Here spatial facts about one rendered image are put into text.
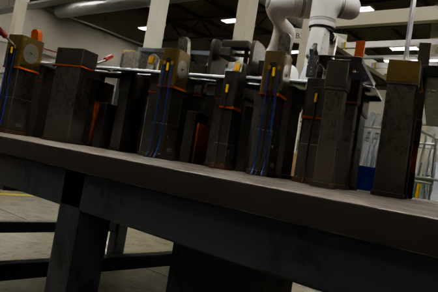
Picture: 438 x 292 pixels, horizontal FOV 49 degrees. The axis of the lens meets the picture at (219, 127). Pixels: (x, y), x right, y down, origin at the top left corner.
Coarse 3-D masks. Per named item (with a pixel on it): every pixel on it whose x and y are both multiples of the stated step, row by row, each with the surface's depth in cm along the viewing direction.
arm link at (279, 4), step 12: (276, 0) 192; (288, 0) 192; (300, 0) 192; (276, 12) 194; (288, 12) 194; (300, 12) 194; (276, 24) 198; (288, 24) 203; (276, 36) 205; (276, 48) 209
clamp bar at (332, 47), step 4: (332, 36) 164; (336, 36) 166; (332, 40) 166; (336, 40) 166; (332, 44) 167; (336, 44) 167; (328, 48) 167; (332, 48) 165; (328, 52) 166; (332, 52) 165; (324, 68) 165
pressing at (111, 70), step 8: (40, 64) 197; (48, 64) 193; (96, 72) 195; (104, 72) 192; (112, 72) 188; (120, 72) 185; (136, 72) 178; (144, 72) 176; (152, 72) 173; (192, 80) 176; (200, 80) 175; (208, 80) 169; (248, 80) 157; (256, 80) 155; (296, 80) 141; (304, 80) 141; (248, 88) 167; (256, 88) 169; (304, 88) 155; (368, 88) 133; (368, 96) 152; (376, 96) 150
